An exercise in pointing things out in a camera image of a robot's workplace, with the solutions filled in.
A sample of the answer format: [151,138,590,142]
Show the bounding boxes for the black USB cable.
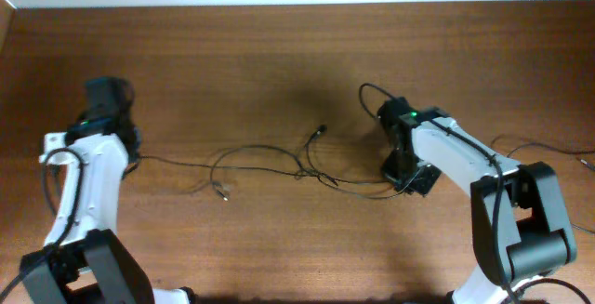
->
[123,124,419,203]

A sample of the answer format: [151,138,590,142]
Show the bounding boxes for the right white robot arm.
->
[377,98,577,303]

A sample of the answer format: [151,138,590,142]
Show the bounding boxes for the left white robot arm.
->
[18,76,195,304]

